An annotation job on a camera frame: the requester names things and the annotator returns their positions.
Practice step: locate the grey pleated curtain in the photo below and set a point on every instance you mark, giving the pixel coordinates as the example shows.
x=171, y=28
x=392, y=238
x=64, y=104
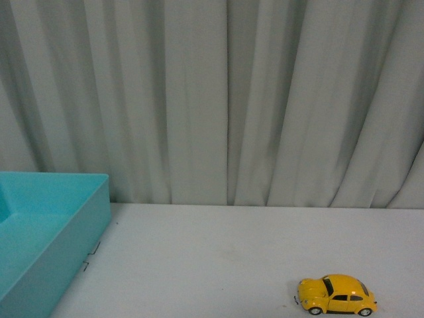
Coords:
x=267, y=103

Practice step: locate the yellow beetle toy car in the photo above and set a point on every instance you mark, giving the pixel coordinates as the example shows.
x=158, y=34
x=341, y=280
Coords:
x=335, y=293

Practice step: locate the turquoise plastic storage bin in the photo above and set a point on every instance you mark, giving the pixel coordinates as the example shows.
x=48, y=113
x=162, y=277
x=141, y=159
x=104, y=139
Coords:
x=50, y=223

